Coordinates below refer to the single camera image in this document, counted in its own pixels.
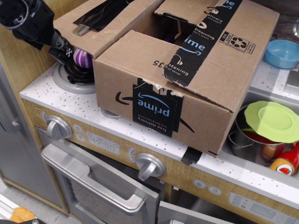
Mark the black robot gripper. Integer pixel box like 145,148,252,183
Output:
0,0,74,65

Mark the brown cardboard prime box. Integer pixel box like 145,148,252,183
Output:
54,0,279,156

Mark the purple white striped toy onion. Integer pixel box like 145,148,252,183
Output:
73,49,93,69

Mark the front left stove burner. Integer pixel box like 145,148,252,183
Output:
53,61,95,94

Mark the small silver burner under box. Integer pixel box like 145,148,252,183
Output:
100,108,122,119

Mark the left silver oven knob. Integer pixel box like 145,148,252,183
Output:
46,115,73,141

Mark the silver oven knob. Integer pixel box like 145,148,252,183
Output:
135,153,166,181
46,115,73,141

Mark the grey toy fridge door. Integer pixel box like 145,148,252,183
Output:
0,69,62,207

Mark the right silver oven knob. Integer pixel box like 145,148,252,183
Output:
135,153,166,181

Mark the grey oven door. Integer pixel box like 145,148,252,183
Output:
41,143,163,224

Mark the black tape strip on counter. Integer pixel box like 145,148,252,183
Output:
181,147,202,165

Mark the orange object on floor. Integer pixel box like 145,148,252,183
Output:
9,207,36,223

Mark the grey dishwasher door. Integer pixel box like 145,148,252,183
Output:
157,201,230,224

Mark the stainless steel pot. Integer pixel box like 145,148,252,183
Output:
228,106,286,166

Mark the blue plastic bowl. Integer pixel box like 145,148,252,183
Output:
264,40,299,69

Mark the green silicone lid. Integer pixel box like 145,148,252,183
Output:
244,101,299,143

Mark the red yellow toy ketchup bottle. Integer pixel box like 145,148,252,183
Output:
269,141,299,176

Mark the silver oven door handle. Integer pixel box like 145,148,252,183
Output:
42,144,145,216

